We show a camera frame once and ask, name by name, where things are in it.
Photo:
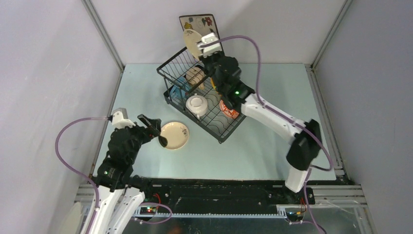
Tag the yellow orange bowl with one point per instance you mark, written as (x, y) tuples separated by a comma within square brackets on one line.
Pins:
[(214, 87)]

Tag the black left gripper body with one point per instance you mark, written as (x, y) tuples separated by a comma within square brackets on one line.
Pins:
[(142, 135)]

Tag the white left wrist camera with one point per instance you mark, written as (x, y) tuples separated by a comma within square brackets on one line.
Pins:
[(120, 119)]

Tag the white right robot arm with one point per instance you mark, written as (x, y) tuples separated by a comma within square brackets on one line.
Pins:
[(303, 137)]

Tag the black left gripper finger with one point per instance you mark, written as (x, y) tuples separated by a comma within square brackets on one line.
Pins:
[(163, 141), (154, 123)]

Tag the black wire dish rack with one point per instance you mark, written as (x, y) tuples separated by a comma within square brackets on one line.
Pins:
[(214, 121)]

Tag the beige saucer plate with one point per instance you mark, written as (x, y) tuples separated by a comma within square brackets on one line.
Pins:
[(176, 133), (191, 39)]

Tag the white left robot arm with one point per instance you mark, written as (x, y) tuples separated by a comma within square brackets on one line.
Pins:
[(118, 194)]

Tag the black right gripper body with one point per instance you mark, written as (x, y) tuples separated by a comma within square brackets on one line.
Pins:
[(211, 63)]

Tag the left electronics board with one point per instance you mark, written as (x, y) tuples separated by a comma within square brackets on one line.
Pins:
[(148, 210)]

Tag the blue floral mug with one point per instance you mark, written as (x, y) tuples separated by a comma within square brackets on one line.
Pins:
[(178, 92)]

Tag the electronics board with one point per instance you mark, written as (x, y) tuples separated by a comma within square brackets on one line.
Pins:
[(148, 210), (295, 217)]

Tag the right electronics board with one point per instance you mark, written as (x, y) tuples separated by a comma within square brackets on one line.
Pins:
[(295, 217)]

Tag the orange patterned white bowl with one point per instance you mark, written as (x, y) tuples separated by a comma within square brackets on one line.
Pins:
[(228, 112)]

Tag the white two-handled soup bowl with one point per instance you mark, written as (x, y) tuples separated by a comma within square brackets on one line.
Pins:
[(197, 105)]

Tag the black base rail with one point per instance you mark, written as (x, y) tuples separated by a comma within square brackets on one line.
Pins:
[(222, 197)]

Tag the beige ceramic mug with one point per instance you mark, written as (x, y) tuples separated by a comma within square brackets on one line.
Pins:
[(194, 76)]

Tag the square floral ceramic plate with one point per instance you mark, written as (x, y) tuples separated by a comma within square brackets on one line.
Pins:
[(202, 23)]

